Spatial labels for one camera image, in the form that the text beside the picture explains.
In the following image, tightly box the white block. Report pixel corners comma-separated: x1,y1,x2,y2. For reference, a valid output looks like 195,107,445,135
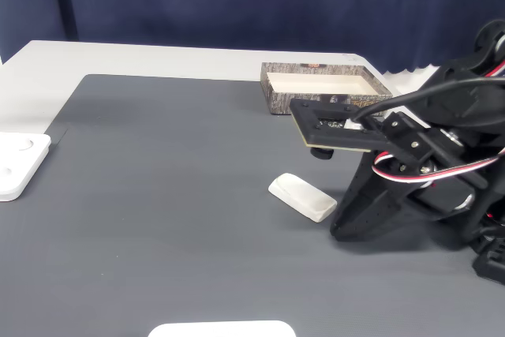
267,172,339,223

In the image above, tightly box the bark-print cardboard box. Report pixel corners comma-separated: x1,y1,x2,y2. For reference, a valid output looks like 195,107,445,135
260,62,395,117

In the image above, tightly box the white rounded flat device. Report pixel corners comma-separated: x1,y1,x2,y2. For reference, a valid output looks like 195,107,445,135
148,320,297,337

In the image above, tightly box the grey table mat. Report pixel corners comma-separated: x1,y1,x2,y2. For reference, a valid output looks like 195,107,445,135
0,73,505,337

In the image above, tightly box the white device with two dimples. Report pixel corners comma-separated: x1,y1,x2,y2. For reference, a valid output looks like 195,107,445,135
0,133,53,202

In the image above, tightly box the red white black servo wire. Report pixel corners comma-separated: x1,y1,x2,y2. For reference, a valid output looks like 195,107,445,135
372,150,505,189

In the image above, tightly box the black camera cable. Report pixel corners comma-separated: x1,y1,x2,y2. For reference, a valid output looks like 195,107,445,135
350,76,505,127

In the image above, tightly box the black camera board module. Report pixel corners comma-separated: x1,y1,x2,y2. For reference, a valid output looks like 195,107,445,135
290,99,391,160

